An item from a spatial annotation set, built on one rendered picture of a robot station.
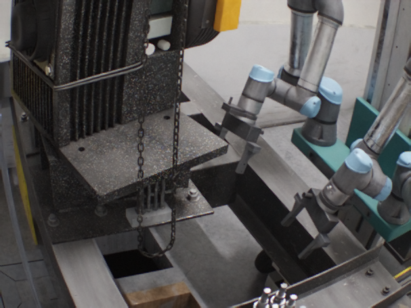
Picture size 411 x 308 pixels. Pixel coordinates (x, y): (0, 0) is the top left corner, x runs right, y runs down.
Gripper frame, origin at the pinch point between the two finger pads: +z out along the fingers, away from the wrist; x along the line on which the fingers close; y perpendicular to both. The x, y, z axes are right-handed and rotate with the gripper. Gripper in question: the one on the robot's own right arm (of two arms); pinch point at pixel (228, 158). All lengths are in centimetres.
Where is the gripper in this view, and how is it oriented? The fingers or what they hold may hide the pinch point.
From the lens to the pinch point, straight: 169.7
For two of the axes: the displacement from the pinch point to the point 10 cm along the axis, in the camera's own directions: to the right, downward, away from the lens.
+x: -5.8, -4.0, 7.1
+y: 7.3, 1.4, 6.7
